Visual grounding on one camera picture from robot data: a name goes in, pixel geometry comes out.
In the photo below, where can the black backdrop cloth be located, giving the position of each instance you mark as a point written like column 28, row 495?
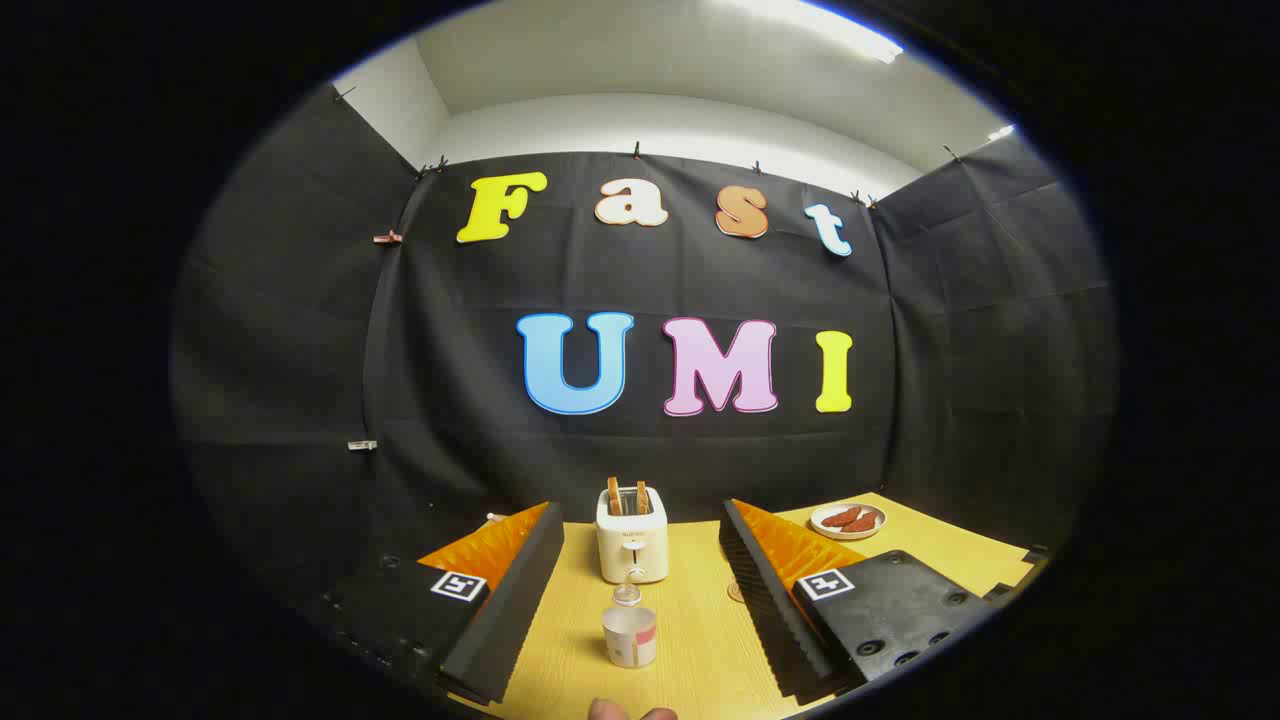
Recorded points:
column 450, row 400

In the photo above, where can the white toaster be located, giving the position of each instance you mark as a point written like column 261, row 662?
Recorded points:
column 632, row 550

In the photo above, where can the clear juice bottle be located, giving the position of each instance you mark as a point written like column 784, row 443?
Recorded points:
column 629, row 635

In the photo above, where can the copper clip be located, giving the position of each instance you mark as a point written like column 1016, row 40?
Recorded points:
column 388, row 238

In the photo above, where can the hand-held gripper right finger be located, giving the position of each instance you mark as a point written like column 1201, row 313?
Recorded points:
column 765, row 610

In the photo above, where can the wooden table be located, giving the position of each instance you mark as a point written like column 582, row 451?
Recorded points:
column 700, row 640

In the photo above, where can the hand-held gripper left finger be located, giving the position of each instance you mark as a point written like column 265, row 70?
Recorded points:
column 510, row 610

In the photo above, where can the white round plate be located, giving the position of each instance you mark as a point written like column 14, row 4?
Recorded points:
column 848, row 533

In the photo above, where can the reddish brown meat piece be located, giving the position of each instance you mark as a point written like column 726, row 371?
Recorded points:
column 840, row 517
column 862, row 522

